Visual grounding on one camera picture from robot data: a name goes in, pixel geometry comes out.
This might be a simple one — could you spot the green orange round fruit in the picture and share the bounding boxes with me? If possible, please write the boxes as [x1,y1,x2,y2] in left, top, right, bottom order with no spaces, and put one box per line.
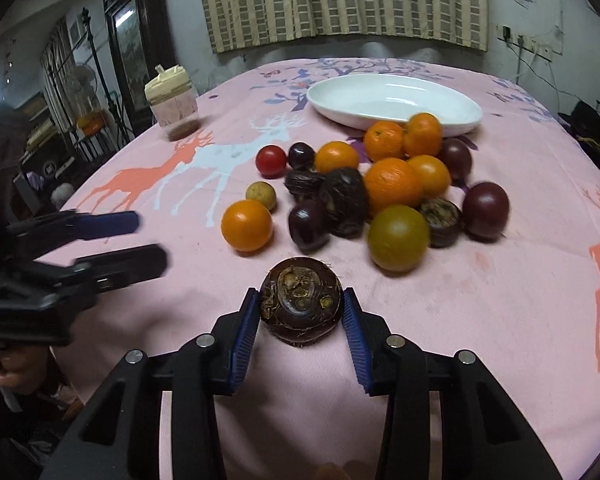
[367,205,430,273]

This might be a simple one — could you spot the dark purple small plum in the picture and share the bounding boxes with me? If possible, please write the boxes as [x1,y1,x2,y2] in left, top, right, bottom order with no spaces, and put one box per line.
[288,200,329,252]

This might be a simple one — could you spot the orange round tomato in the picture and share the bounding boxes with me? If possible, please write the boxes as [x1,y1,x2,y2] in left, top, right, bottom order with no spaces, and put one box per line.
[221,200,273,252]

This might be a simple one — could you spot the large orange mandarin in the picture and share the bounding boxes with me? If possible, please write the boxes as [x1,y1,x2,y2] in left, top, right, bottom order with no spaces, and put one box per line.
[363,157,424,217]

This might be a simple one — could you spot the small yellow green fruit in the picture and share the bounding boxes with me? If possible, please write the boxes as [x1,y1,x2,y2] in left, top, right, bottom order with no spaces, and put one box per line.
[245,181,277,211]

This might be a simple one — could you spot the small orange tomato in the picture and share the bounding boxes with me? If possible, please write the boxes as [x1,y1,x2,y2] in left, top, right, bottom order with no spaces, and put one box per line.
[314,141,360,174]

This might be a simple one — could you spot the dark purple round plum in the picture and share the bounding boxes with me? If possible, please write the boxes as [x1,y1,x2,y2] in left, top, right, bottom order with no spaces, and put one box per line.
[462,182,510,240]

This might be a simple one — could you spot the red cherry tomato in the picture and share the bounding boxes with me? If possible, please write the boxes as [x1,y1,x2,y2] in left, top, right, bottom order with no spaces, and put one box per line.
[256,144,287,179]

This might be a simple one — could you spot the orange yellow round fruit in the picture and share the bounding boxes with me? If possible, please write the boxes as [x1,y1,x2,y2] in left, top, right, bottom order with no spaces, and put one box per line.
[406,155,452,198]

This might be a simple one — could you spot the dark cherry with stem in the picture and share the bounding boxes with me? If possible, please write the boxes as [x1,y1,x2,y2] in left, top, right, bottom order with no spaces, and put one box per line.
[287,142,315,170]

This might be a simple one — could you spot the standing fan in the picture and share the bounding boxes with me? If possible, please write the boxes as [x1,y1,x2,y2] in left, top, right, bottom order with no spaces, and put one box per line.
[65,64,102,118]

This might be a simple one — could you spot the pink deer print tablecloth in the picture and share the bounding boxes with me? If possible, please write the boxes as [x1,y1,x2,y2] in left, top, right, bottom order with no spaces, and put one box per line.
[53,58,600,479]

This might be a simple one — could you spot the cream lidded drink cup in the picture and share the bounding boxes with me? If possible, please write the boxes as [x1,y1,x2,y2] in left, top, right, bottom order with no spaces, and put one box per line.
[145,65,200,141]

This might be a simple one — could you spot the white oval plate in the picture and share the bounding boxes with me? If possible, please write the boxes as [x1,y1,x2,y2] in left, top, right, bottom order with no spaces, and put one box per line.
[306,74,483,136]

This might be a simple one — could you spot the dark framed mirror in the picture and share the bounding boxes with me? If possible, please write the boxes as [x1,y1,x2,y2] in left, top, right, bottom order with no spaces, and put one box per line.
[102,0,176,134]

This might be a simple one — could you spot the beige checked curtain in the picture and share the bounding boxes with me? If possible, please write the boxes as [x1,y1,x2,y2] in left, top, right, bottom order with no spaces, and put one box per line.
[201,0,489,53]

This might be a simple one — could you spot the wall power strip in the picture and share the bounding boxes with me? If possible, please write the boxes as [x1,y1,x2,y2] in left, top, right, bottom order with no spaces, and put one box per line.
[495,24,554,62]

